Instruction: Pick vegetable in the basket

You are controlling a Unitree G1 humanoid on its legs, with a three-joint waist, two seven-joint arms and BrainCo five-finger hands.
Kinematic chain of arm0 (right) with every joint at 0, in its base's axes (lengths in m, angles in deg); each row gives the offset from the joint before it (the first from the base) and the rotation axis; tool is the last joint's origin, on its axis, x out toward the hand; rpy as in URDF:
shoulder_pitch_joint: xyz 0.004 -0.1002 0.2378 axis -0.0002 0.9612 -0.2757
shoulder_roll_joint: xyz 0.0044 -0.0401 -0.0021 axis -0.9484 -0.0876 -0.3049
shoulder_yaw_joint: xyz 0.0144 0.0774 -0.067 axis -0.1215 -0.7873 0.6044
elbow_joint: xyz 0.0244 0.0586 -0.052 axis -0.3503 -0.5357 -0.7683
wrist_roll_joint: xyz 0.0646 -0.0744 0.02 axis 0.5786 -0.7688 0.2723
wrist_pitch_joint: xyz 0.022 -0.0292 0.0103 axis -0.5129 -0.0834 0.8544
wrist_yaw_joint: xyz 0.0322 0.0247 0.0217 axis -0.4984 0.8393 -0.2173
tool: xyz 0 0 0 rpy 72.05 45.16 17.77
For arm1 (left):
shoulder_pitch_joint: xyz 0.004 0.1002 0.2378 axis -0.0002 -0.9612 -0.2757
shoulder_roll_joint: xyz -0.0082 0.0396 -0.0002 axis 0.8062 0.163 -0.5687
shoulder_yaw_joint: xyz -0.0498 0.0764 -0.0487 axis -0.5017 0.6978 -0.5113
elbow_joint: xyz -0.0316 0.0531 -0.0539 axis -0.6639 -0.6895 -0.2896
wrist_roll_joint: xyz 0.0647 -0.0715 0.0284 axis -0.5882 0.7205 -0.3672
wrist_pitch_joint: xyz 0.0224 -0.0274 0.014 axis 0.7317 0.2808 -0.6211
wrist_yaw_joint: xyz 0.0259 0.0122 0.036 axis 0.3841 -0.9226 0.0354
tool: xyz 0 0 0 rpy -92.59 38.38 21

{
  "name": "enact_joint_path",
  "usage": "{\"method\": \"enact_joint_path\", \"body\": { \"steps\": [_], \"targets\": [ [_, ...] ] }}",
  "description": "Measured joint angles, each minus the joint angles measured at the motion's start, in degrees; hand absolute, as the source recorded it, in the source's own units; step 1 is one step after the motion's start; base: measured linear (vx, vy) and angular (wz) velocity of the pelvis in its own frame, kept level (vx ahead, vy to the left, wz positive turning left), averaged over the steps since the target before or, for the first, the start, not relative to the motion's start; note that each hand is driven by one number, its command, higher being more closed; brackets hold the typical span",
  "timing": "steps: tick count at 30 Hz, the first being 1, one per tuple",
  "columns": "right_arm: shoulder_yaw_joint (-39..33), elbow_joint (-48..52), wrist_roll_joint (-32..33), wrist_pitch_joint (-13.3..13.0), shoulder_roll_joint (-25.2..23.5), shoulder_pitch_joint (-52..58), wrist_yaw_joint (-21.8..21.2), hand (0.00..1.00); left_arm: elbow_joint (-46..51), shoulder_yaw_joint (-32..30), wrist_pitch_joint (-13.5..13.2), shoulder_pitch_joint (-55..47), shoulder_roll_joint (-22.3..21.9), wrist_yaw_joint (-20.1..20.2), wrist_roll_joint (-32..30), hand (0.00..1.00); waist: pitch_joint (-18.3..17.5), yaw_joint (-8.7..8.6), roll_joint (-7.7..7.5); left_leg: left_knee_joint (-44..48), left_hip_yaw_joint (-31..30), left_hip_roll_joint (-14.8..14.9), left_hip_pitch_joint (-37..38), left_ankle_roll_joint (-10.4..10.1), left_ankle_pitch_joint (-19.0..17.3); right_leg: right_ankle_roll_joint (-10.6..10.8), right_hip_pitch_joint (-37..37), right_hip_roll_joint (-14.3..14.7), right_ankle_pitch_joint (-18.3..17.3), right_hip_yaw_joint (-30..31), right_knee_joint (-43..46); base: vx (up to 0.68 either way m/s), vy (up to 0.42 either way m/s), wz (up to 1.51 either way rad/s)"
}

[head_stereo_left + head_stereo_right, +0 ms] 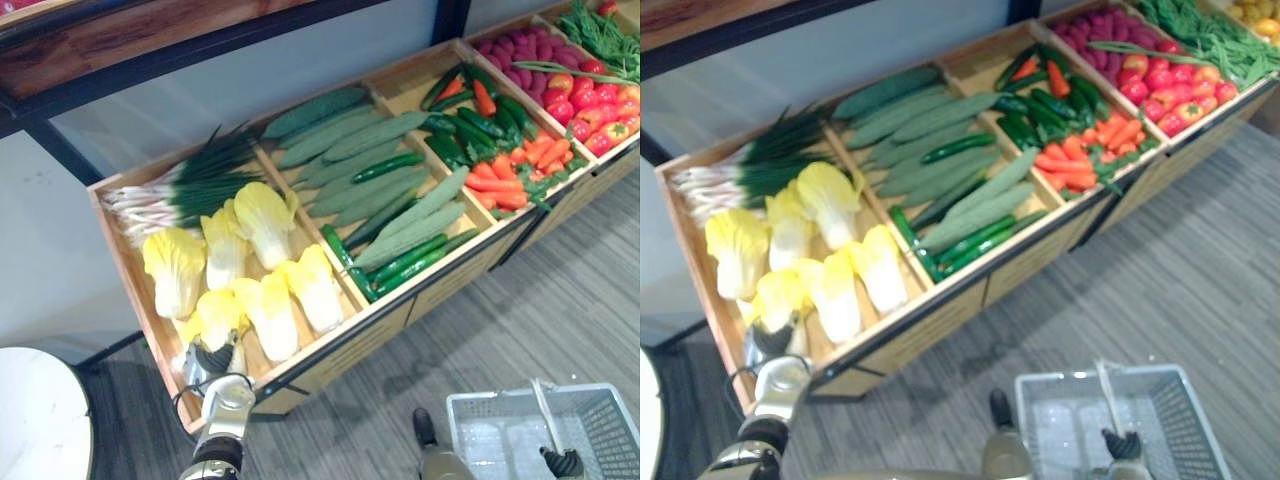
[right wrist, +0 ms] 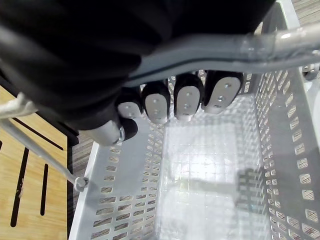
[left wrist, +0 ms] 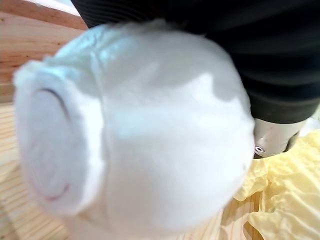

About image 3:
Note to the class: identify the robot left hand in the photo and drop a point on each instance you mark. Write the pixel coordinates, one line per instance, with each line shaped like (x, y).
(272, 62)

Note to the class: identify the white and yellow napa cabbage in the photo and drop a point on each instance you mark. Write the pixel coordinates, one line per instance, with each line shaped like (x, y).
(140, 130)

